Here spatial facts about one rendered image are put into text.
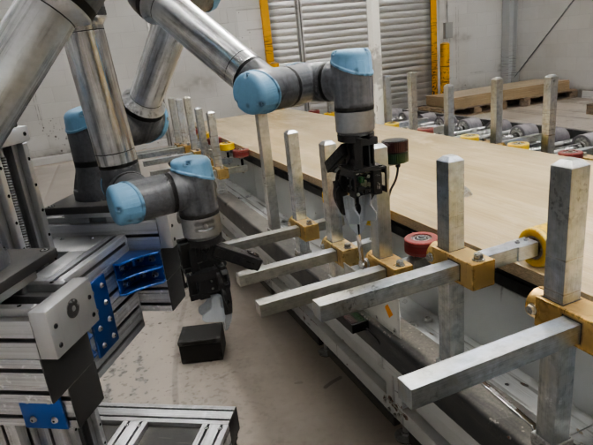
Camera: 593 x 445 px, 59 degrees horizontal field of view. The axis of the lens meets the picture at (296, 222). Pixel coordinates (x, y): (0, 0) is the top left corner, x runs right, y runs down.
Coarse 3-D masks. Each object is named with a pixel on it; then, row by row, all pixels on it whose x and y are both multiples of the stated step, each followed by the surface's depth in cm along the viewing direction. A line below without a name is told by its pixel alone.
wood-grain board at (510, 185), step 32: (224, 128) 337; (256, 128) 322; (288, 128) 309; (320, 128) 297; (384, 128) 275; (416, 160) 200; (480, 160) 190; (512, 160) 185; (544, 160) 181; (416, 192) 159; (480, 192) 153; (512, 192) 150; (544, 192) 147; (416, 224) 136; (480, 224) 129; (512, 224) 126
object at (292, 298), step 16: (352, 272) 120; (368, 272) 119; (384, 272) 119; (304, 288) 114; (320, 288) 114; (336, 288) 115; (256, 304) 111; (272, 304) 110; (288, 304) 112; (304, 304) 113
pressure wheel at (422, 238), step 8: (416, 232) 126; (424, 232) 126; (408, 240) 122; (416, 240) 121; (424, 240) 121; (432, 240) 120; (408, 248) 122; (416, 248) 120; (424, 248) 120; (416, 256) 121; (424, 256) 120
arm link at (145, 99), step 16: (192, 0) 113; (208, 0) 117; (160, 32) 121; (144, 48) 127; (160, 48) 123; (176, 48) 125; (144, 64) 128; (160, 64) 127; (144, 80) 130; (160, 80) 130; (128, 96) 136; (144, 96) 133; (160, 96) 135; (128, 112) 136; (144, 112) 136; (160, 112) 139; (144, 128) 139; (160, 128) 144
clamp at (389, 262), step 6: (372, 258) 124; (378, 258) 123; (384, 258) 123; (390, 258) 122; (396, 258) 122; (372, 264) 125; (378, 264) 122; (384, 264) 120; (390, 264) 119; (408, 264) 118; (390, 270) 118; (396, 270) 116; (402, 270) 117; (408, 270) 118
